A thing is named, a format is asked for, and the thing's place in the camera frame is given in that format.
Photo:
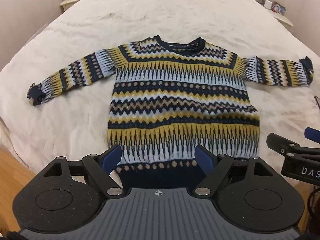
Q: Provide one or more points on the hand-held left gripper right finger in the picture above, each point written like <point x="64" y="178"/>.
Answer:
<point x="203" y="158"/>

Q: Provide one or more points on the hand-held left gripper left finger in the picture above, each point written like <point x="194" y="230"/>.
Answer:
<point x="113" y="158"/>

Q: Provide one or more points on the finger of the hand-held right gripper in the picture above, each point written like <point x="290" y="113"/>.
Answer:
<point x="312" y="134"/>
<point x="282" y="143"/>

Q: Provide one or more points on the patterned knit sweater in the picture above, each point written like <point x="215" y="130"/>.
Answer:
<point x="180" y="100"/>

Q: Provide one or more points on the white bed cover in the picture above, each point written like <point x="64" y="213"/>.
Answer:
<point x="75" y="55"/>

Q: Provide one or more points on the cream nightstand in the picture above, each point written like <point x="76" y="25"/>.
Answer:
<point x="72" y="2"/>
<point x="283" y="16"/>

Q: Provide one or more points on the white cube box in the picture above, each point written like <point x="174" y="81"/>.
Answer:
<point x="267" y="4"/>

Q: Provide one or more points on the photo frame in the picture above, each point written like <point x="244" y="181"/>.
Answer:
<point x="278" y="8"/>

